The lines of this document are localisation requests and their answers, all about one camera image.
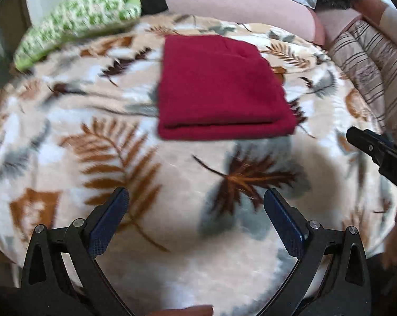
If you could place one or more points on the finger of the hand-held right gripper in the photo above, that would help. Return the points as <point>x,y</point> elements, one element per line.
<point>363,140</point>

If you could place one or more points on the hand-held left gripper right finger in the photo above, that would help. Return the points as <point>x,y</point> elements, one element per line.
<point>285,223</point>

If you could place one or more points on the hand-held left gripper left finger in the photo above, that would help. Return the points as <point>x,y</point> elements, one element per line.
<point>107,223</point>

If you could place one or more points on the red cloth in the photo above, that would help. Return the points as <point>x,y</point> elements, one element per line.
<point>218,85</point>

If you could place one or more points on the person's left hand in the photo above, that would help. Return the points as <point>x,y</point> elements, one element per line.
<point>185,311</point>

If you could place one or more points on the beige striped cloth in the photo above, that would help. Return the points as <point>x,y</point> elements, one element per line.
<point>366,56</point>

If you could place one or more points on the leaf printed blanket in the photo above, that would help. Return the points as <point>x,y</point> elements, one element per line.
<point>86,105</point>

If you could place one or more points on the brown armrest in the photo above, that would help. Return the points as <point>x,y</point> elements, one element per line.
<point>373,5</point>

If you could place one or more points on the pink bolster cushion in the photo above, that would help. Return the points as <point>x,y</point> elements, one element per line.
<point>234,3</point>

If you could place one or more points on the green patterned pillow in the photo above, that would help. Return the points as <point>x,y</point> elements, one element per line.
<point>76,16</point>

